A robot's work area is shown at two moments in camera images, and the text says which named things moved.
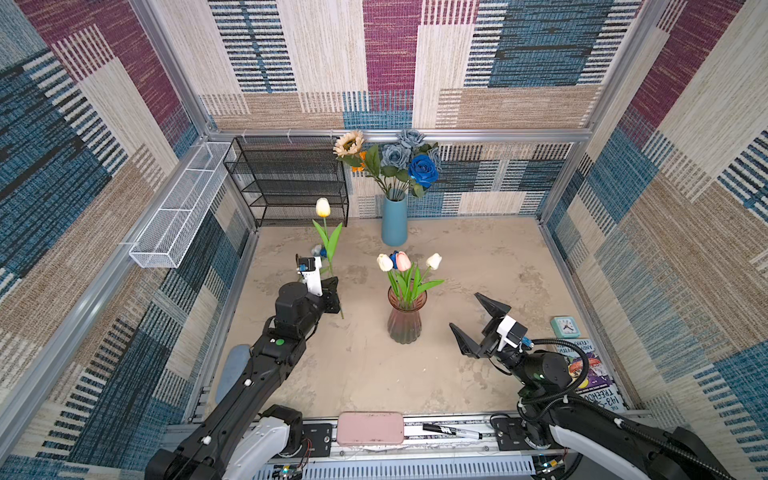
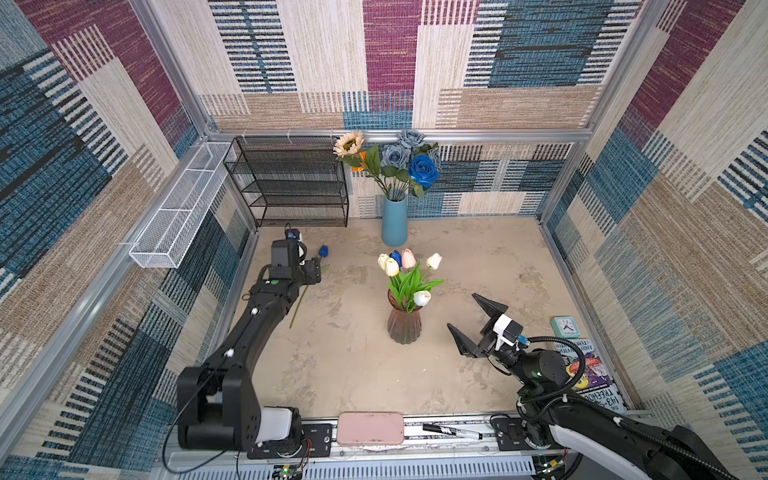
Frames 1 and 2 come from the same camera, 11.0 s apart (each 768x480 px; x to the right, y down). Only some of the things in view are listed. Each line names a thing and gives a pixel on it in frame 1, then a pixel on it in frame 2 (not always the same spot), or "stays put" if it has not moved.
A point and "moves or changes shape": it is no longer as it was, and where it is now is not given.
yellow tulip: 323,210 to 392,267
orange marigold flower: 361,168 stays put
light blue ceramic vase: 394,227 stays put
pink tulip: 404,263 moves or changes shape
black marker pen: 454,431 stays put
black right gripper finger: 466,345 stays put
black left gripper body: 327,299 to 311,272
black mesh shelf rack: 284,177 stays put
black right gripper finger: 496,309 stays put
